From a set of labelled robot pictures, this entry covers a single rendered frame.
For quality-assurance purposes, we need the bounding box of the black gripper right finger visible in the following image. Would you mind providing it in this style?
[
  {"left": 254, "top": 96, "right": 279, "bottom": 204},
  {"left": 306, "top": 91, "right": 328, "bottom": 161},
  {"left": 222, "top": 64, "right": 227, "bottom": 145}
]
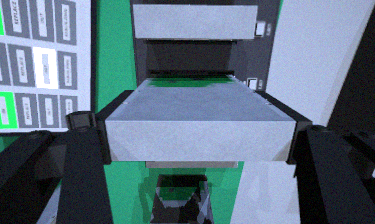
[{"left": 255, "top": 91, "right": 375, "bottom": 224}]

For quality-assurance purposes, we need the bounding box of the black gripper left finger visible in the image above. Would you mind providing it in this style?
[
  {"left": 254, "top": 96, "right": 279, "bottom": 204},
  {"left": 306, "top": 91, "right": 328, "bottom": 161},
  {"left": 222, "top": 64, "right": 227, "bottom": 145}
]
[{"left": 0, "top": 90, "right": 134, "bottom": 224}]

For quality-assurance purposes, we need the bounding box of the green flat mat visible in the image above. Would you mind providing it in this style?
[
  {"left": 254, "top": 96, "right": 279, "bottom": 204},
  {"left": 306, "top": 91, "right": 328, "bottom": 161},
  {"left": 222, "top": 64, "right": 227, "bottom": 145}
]
[{"left": 95, "top": 0, "right": 245, "bottom": 224}]

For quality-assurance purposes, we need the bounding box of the grey hard drive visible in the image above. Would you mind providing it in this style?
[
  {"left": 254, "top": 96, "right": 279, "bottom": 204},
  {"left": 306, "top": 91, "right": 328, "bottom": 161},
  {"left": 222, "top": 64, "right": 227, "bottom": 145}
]
[
  {"left": 145, "top": 161, "right": 238, "bottom": 168},
  {"left": 132, "top": 4, "right": 258, "bottom": 41},
  {"left": 149, "top": 175, "right": 214, "bottom": 224},
  {"left": 37, "top": 180, "right": 61, "bottom": 224}
]

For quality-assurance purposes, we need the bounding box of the status display screen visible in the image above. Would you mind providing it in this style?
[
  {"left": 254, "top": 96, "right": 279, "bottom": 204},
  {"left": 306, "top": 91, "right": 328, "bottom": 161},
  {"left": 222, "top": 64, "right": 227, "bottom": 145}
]
[{"left": 0, "top": 0, "right": 97, "bottom": 137}]

